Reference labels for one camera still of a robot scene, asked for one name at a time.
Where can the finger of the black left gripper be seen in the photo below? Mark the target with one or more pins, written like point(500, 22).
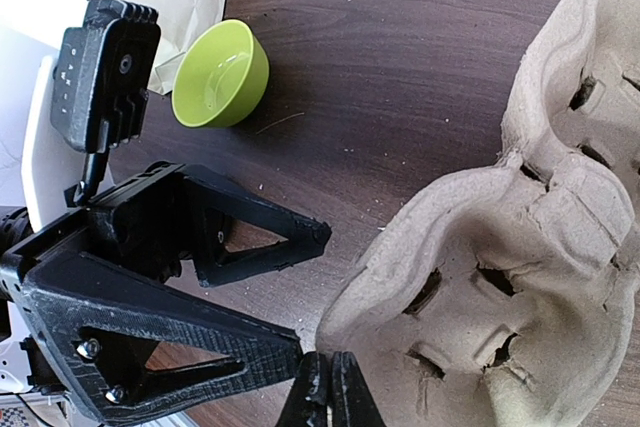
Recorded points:
point(165, 347)
point(233, 234)

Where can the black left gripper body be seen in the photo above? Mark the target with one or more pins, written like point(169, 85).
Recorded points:
point(135, 225)

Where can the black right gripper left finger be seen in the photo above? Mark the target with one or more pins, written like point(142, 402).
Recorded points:
point(308, 400)

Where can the green plastic bowl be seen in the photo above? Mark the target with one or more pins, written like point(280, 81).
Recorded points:
point(222, 77)

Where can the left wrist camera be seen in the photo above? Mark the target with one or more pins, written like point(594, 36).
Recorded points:
point(88, 99)

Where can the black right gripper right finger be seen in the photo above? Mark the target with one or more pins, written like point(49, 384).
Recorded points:
point(351, 400)

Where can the stack of cardboard cup carriers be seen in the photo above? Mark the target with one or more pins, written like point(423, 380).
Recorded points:
point(505, 295)

